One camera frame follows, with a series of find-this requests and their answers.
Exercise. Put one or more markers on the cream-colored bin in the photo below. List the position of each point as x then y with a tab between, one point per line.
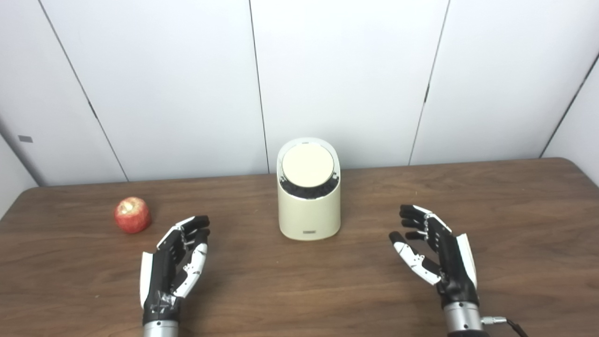
309	215

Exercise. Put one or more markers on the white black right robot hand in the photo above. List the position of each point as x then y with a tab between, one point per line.
453	262

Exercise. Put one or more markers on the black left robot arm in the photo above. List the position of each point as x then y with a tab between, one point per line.
160	329

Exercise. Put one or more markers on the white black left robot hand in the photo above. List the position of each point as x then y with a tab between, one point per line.
161	276

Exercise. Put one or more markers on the cream round bin lid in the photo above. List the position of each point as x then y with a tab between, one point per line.
307	164

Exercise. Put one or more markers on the red apple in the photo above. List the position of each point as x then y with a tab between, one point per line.
133	216

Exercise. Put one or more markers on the black bin liner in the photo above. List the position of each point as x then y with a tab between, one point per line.
309	190

